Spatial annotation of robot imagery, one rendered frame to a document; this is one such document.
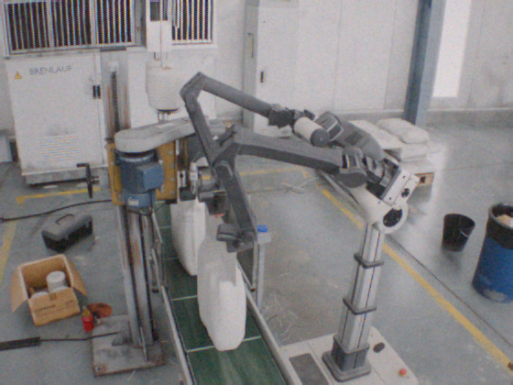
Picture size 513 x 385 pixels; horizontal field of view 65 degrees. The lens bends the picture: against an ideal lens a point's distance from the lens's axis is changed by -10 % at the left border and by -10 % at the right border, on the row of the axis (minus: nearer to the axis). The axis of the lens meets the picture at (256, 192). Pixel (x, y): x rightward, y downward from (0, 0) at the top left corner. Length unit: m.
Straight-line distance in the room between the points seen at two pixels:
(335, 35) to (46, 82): 4.20
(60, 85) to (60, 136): 0.54
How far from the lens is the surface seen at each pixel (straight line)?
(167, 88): 1.81
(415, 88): 7.80
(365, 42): 7.17
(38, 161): 5.04
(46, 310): 3.08
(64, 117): 4.86
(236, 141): 1.17
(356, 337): 2.19
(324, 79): 6.90
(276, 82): 5.91
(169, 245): 3.04
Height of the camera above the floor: 1.99
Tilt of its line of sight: 25 degrees down
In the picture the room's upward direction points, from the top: 2 degrees clockwise
